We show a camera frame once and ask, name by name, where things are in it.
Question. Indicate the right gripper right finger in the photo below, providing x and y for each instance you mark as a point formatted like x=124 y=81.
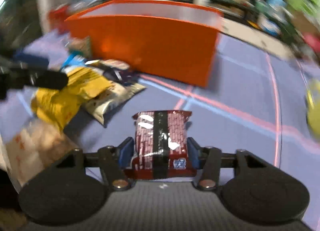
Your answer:
x=207 y=162

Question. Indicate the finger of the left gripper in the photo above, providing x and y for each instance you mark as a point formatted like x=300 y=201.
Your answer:
x=32 y=60
x=18 y=78

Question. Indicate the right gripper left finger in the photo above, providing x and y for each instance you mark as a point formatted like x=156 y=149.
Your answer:
x=112 y=161

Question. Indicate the yellow snack bag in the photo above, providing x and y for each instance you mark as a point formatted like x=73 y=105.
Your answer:
x=58 y=107

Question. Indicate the dark red brick snack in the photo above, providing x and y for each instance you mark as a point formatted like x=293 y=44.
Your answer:
x=161 y=149

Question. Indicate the green white biscuit packet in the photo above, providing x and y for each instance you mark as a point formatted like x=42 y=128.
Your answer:
x=80 y=45

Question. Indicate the red soda can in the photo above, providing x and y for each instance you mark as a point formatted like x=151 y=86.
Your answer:
x=57 y=19

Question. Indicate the silver grey snack bag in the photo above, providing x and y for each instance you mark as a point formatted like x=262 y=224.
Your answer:
x=110 y=99

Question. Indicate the navy round cookie packet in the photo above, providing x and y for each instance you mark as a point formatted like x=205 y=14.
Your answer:
x=115 y=70

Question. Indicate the blue plaid tablecloth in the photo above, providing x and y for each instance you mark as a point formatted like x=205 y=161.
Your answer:
x=254 y=101

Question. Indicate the yellow green mug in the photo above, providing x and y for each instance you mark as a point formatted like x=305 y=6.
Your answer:
x=312 y=106

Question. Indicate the orange storage box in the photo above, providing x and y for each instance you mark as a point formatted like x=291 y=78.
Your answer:
x=169 y=39

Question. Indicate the white tv cabinet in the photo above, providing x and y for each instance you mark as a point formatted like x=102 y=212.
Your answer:
x=257 y=38

